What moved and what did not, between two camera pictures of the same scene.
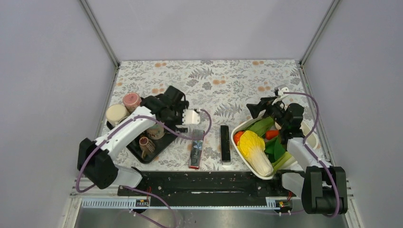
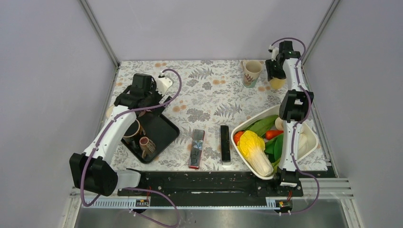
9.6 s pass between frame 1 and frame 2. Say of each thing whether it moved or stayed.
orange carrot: stayed
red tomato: stayed
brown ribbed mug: stayed
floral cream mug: moved
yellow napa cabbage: stayed
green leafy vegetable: stayed
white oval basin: stayed
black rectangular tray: stayed
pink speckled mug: moved
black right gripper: moved
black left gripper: moved
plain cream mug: moved
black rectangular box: stayed
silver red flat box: stayed
